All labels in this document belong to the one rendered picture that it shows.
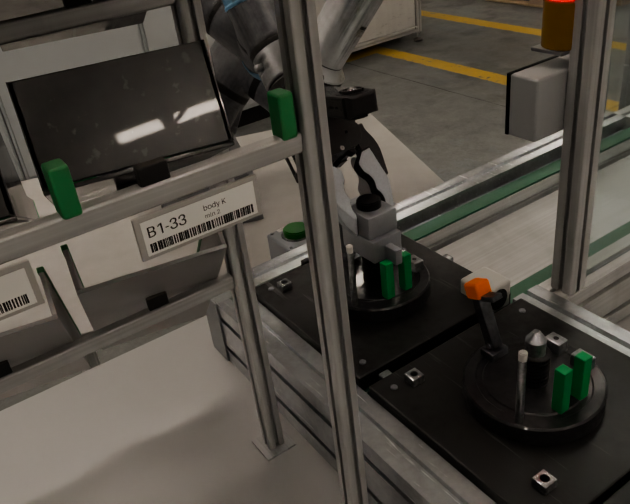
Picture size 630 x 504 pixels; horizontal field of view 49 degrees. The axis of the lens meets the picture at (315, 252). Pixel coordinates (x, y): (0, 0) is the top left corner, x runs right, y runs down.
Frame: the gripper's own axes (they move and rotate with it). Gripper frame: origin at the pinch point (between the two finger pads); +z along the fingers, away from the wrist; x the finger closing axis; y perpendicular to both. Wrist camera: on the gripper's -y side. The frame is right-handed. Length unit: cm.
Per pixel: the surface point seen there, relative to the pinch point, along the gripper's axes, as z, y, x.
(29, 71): -163, 260, -22
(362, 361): 14.7, 0.0, 9.8
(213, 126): -6.9, -28.0, 25.7
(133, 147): -7.5, -27.2, 31.2
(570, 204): 9.2, -11.6, -17.6
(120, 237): -23, 62, 15
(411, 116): -74, 251, -212
